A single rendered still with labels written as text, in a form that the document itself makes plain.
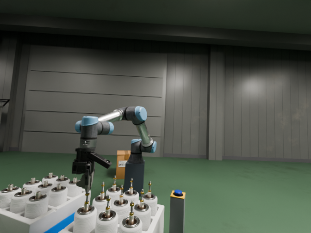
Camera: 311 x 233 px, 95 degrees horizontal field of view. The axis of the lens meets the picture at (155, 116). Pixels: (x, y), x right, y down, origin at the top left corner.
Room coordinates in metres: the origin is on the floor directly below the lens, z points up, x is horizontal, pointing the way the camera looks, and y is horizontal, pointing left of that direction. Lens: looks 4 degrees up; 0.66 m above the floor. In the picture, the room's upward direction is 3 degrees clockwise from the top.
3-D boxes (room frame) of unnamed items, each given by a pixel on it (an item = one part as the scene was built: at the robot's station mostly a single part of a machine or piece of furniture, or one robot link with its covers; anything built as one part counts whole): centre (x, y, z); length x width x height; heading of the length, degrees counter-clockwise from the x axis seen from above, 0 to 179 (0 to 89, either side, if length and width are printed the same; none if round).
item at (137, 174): (1.48, 0.18, 0.15); 0.18 x 0.18 x 0.30; 2
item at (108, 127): (0.81, 0.30, 0.64); 0.11 x 0.11 x 0.08; 70
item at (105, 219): (0.68, 0.20, 0.25); 0.08 x 0.08 x 0.01
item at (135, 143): (1.48, 0.17, 0.47); 0.13 x 0.12 x 0.14; 70
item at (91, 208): (0.71, 0.31, 0.25); 0.08 x 0.08 x 0.01
